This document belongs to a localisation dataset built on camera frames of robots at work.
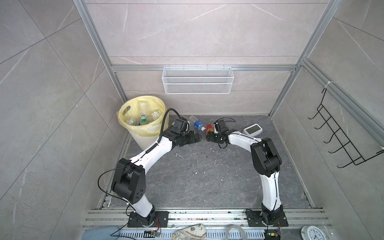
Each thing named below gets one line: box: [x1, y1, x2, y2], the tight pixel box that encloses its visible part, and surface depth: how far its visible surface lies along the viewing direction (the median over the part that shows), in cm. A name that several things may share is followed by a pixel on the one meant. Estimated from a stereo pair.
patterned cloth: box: [173, 223, 207, 240], surface depth 69 cm
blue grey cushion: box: [82, 227, 119, 240], surface depth 69 cm
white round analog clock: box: [301, 225, 327, 240], surface depth 69 cm
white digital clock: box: [242, 123, 263, 137], surface depth 109 cm
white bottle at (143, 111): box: [138, 100, 148, 124], surface depth 95 cm
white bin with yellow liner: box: [116, 95, 168, 150], surface depth 92 cm
